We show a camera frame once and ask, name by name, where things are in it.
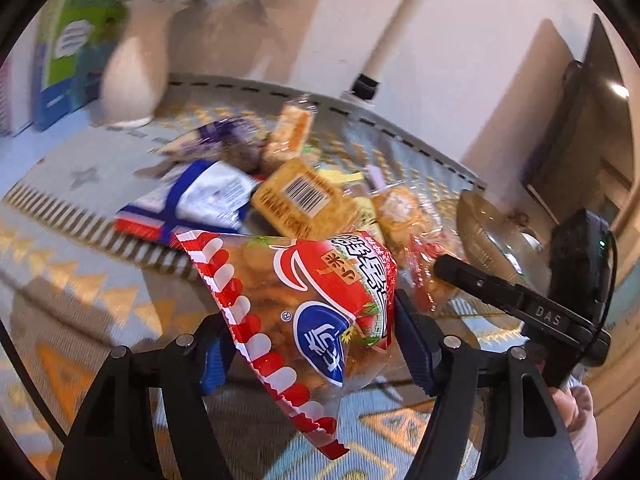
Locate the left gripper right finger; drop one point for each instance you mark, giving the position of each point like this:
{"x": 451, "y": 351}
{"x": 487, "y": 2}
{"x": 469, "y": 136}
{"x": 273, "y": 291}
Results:
{"x": 522, "y": 435}

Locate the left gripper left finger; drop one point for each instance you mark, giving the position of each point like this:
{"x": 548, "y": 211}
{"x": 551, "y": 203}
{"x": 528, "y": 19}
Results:
{"x": 112, "y": 436}

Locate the clear bag round biscuits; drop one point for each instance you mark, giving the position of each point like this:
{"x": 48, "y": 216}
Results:
{"x": 415, "y": 235}

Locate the red white rice cracker bag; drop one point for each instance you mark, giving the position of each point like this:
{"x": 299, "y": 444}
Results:
{"x": 312, "y": 318}

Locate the blue white snack packet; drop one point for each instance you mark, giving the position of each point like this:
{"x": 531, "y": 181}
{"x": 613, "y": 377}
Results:
{"x": 206, "y": 196}

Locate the yellow barcode cracker pack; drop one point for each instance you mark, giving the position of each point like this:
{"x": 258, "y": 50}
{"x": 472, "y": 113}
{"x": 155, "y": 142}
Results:
{"x": 298, "y": 203}

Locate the purple snack packet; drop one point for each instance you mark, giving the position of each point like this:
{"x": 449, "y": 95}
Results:
{"x": 234, "y": 140}

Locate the orange egg roll pack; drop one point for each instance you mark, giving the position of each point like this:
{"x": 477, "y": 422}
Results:
{"x": 288, "y": 137}

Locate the pink stick sachet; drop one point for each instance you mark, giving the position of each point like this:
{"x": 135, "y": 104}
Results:
{"x": 375, "y": 178}

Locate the person's right hand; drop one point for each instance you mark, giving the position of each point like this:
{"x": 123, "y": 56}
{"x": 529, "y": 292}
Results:
{"x": 575, "y": 405}

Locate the dark television screen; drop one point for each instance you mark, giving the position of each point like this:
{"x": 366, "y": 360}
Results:
{"x": 586, "y": 157}

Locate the black pole clamp base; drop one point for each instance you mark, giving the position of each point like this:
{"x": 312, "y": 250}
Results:
{"x": 362, "y": 92}

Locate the white ceramic vase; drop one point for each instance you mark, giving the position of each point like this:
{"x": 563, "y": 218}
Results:
{"x": 135, "y": 77}

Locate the white lamp pole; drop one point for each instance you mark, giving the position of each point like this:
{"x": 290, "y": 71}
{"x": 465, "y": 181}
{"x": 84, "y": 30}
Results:
{"x": 388, "y": 43}

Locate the green blue book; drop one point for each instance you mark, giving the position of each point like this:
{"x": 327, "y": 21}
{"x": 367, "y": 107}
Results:
{"x": 75, "y": 39}

